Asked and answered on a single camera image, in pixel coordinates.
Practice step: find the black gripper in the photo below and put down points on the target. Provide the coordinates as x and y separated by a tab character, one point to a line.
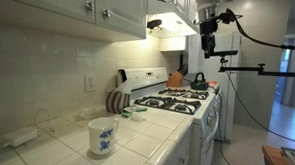
208	31

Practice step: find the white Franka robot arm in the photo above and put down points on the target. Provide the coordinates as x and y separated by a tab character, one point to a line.
207	10

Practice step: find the white cabinet above hood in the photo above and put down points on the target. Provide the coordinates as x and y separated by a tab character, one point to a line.
182	0

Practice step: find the white base cabinet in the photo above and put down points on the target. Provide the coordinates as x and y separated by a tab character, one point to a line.
181	154

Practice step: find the orange pot holder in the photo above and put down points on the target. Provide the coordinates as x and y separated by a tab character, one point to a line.
213	84

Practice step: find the dark teal kettle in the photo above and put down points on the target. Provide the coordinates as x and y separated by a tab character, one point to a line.
199	84

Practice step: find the wooden knife block with knives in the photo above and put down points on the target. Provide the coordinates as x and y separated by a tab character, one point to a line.
174	80

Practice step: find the white range hood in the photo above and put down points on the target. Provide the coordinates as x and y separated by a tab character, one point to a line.
170	25

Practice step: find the white refrigerator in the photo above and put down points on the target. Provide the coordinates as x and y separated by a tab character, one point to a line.
228	96

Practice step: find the black stove grate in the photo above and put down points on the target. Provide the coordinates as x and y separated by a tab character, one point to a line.
168	105
183	93

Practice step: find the white gas stove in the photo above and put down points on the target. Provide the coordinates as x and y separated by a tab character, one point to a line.
199	128

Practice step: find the green and white cloth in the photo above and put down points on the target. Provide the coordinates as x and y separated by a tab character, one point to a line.
134	109

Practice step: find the striped fabric tissue box cover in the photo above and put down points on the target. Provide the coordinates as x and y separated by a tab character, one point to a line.
117	103

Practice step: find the wooden table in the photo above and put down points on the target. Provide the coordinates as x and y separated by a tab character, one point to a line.
274	164

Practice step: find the small crumpled white paper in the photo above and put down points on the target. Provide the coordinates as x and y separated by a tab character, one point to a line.
86	112

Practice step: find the white mug blue flowers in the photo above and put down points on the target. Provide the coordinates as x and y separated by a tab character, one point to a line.
101	137

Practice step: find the white power adapter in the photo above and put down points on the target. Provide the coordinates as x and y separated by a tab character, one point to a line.
20	136

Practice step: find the black stereo camera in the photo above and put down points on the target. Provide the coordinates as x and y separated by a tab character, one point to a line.
227	53

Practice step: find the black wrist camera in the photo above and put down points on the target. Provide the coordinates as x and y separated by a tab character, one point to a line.
227	16

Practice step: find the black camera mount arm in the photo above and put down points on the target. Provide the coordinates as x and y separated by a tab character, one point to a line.
274	73

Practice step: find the white wall outlet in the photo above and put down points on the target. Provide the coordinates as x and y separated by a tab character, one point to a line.
89	83

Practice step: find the white wall cabinet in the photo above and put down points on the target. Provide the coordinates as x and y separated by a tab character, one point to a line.
56	26

